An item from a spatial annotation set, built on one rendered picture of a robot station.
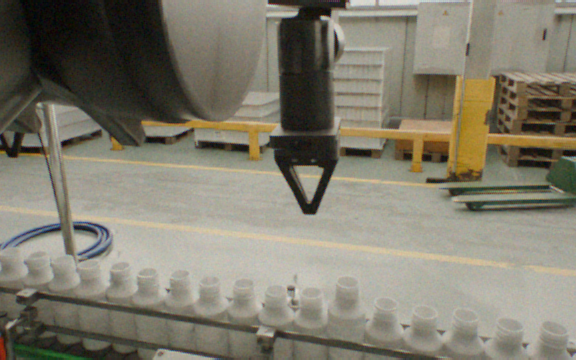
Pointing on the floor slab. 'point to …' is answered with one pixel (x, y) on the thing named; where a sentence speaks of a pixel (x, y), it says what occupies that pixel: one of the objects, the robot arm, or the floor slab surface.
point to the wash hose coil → (60, 229)
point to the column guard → (471, 127)
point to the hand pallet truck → (565, 172)
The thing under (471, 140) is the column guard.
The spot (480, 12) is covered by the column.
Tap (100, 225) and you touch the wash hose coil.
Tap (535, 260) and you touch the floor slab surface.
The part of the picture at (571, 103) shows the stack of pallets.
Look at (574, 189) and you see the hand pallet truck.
